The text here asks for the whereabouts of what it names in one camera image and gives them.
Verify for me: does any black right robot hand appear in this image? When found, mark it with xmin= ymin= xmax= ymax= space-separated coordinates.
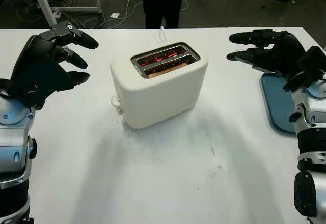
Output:
xmin=226 ymin=29 xmax=308 ymax=79

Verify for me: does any white toaster power cable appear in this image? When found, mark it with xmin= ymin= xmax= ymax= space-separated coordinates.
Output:
xmin=158 ymin=26 xmax=168 ymax=43

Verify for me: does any toast slice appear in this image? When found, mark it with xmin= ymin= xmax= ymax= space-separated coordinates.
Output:
xmin=147 ymin=61 xmax=188 ymax=79

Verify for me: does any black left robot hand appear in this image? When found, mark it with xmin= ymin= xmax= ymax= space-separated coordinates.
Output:
xmin=10 ymin=20 xmax=99 ymax=86

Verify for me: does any cream white two-slot toaster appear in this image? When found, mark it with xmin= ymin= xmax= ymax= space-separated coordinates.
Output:
xmin=110 ymin=41 xmax=209 ymax=130

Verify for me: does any blue plastic tray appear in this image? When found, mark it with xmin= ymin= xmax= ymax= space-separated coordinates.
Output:
xmin=260 ymin=72 xmax=297 ymax=133

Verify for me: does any grey looped floor cable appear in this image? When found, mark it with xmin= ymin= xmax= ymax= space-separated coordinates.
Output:
xmin=61 ymin=11 xmax=105 ymax=29

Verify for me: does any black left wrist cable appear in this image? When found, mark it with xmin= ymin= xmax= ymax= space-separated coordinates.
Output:
xmin=0 ymin=78 xmax=16 ymax=100

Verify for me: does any person in black trousers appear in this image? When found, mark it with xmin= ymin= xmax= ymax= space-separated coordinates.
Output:
xmin=143 ymin=0 xmax=183 ymax=29

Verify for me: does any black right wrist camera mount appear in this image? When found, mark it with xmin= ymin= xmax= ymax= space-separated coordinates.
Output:
xmin=283 ymin=45 xmax=326 ymax=91

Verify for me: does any long white floor cable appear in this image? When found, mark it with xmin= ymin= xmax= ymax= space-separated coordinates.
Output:
xmin=124 ymin=0 xmax=211 ymax=15

